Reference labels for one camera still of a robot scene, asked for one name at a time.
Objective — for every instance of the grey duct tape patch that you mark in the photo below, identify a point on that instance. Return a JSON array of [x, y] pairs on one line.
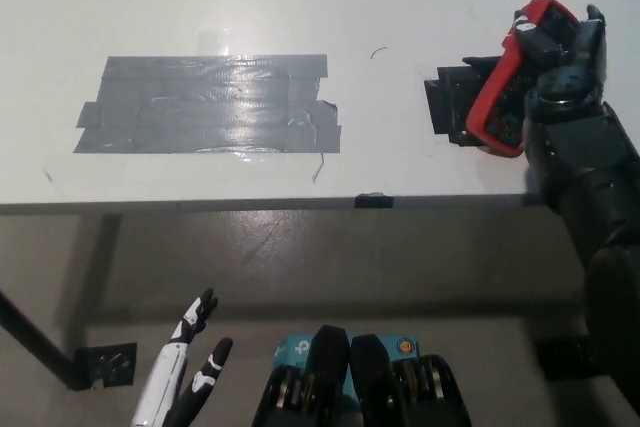
[[205, 104]]

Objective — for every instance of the black floor tape patch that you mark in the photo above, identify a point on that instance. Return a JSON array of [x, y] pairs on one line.
[[560, 359], [107, 364]]

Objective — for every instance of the red digital multimeter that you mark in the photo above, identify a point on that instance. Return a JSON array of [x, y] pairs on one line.
[[492, 97]]

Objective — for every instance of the white and black left hand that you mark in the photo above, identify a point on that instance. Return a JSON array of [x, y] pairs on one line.
[[165, 382]]

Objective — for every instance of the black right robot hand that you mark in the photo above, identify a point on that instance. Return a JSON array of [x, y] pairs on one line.
[[575, 79]]

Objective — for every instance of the black table leg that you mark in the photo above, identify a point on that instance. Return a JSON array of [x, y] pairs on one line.
[[35, 342]]

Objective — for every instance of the black robot body teal tops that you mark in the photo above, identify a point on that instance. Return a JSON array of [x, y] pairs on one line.
[[367, 387]]

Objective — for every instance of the small black tape strip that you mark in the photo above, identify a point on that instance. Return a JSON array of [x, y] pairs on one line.
[[374, 201]]

